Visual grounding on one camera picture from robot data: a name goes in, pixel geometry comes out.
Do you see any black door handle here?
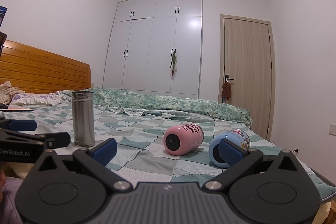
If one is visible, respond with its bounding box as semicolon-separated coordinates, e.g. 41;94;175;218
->
224;75;234;83

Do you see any stainless steel tumbler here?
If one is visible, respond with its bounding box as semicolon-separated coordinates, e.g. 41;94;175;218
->
72;91;95;147

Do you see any green floral duvet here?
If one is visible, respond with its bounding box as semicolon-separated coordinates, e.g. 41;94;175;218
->
59;87;253;128

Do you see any white wall socket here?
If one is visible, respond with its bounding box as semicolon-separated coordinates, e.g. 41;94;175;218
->
329;123;336;136

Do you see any crumpled beige cloth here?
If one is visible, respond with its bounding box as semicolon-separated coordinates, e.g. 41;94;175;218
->
0;81;20;105

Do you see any beige wooden door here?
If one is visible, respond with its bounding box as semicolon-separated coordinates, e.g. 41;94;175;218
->
218;15;276;140

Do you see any checkered green grey blanket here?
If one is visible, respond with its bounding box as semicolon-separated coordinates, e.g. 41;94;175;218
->
1;102;335;202

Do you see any black smartphone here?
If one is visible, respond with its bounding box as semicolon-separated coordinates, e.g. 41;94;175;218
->
0;107;34;112

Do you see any white built-in wardrobe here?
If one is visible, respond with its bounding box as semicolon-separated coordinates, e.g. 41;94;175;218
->
102;0;202;99

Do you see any blue wall poster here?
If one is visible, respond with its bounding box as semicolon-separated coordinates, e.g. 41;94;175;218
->
0;6;7;26

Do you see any pink happy supply cup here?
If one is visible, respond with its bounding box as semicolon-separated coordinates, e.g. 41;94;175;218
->
163;123;204;156

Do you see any light blue cartoon cup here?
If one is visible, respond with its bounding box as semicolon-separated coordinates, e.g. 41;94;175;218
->
209;129;250;168

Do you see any green hanging ornament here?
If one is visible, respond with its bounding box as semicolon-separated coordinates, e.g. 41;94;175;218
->
170;49;178;77

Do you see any floral frilled pillow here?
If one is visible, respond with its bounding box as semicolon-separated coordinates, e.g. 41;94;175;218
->
10;93;64;106

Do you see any wooden headboard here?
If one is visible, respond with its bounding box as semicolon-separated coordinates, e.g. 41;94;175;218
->
0;40;91;94

